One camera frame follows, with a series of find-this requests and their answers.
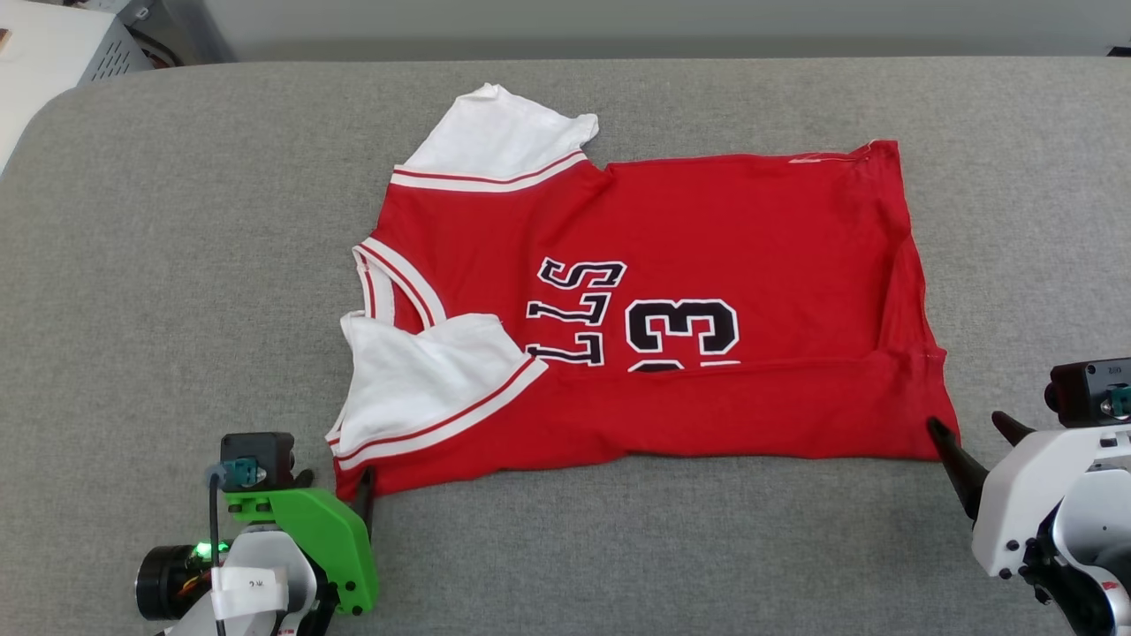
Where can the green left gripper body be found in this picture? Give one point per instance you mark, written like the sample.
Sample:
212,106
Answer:
331,534

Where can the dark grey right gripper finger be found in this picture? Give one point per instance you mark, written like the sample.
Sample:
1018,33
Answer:
1012,428
961,468

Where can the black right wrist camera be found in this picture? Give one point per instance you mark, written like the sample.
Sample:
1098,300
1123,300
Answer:
1082,389

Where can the white partition panel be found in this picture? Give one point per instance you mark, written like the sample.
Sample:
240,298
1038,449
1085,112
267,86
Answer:
618,22

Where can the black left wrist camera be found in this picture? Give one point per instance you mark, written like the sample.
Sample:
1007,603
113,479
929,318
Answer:
265,455

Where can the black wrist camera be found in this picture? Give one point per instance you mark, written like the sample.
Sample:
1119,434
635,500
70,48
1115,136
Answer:
265,455
1082,389

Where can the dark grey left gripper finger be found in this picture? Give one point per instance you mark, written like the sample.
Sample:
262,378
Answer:
305,478
366,503

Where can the red and white basketball jersey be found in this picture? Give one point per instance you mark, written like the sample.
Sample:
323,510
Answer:
707,221

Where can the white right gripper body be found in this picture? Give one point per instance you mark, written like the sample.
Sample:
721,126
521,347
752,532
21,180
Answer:
1016,503

